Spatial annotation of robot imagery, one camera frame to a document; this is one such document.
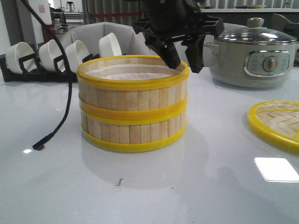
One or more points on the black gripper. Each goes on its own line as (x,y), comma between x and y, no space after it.
(174,20)

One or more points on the bamboo steamer tier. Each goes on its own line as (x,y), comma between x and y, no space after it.
(133,138)
(143,99)

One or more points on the woven bamboo steamer lid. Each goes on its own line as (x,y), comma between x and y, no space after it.
(276,122)

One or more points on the right grey chair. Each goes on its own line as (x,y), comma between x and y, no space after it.
(206,51)

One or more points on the grey chair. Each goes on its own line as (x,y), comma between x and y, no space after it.
(206,51)
(129,42)

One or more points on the left grey chair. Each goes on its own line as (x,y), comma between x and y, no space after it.
(129,42)

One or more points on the white cabinet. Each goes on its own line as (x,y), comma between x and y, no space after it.
(147,7)

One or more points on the steamer liner cloth left tier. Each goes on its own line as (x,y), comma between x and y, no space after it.
(133,72)

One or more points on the white bowl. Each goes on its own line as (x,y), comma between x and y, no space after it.
(76,54)
(109,46)
(47,53)
(14,53)

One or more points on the grey electric cooking pot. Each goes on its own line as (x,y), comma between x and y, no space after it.
(251,65)

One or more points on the glass pot lid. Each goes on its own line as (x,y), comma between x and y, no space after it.
(255,33)

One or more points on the black bowl rack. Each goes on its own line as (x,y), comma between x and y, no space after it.
(40,74)

